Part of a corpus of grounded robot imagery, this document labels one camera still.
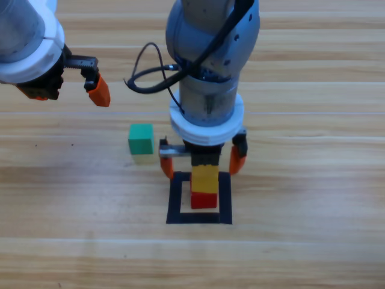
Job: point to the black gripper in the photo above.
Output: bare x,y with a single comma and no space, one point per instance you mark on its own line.
204,156
54,81

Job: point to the yellow cube block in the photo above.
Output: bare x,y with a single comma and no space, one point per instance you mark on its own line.
204,180

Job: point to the red cube block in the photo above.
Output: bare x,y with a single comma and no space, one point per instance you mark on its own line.
204,201

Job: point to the green cube block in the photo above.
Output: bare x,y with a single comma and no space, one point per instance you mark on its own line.
140,141

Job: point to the black tape square outline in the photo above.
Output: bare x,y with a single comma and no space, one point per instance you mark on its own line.
174,204

